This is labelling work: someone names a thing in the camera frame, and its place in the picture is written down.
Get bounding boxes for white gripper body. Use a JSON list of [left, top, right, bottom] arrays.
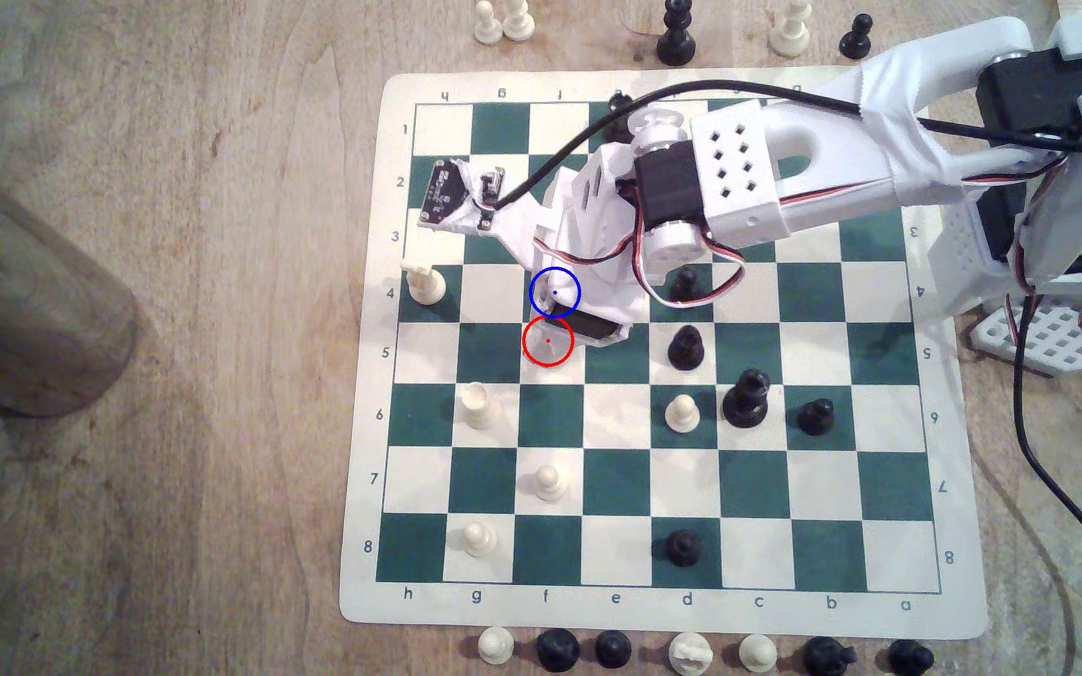
[[503, 143, 657, 313]]

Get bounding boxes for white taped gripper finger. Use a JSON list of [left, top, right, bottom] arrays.
[[532, 237, 600, 304], [562, 299, 633, 351]]

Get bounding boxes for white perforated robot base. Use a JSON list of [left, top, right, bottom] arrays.
[[968, 225, 1082, 379]]

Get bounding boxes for tall black chess piece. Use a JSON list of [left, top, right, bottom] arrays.
[[656, 0, 698, 67]]

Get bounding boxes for tall white chess piece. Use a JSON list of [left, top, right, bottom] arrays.
[[767, 0, 812, 56]]

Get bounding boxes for green and white chess mat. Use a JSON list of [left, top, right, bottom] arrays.
[[339, 64, 990, 642]]

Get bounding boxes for black pawn d5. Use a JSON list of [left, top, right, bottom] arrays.
[[667, 325, 706, 371]]

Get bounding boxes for white rook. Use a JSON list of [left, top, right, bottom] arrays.
[[459, 381, 505, 431]]

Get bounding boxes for black queen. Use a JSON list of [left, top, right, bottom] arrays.
[[722, 369, 772, 430]]

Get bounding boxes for black rook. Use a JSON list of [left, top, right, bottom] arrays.
[[535, 629, 582, 673]]

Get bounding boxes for white knight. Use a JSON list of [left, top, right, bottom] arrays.
[[669, 632, 715, 676]]

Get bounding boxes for black knight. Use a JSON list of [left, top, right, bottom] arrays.
[[802, 637, 857, 676], [887, 638, 935, 676]]

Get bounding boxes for wooden cylinder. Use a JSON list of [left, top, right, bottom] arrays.
[[0, 141, 140, 419]]

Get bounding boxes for small camera circuit board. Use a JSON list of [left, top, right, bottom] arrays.
[[417, 158, 507, 233]]

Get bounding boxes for black cable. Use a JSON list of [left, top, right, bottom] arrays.
[[489, 79, 1082, 676]]

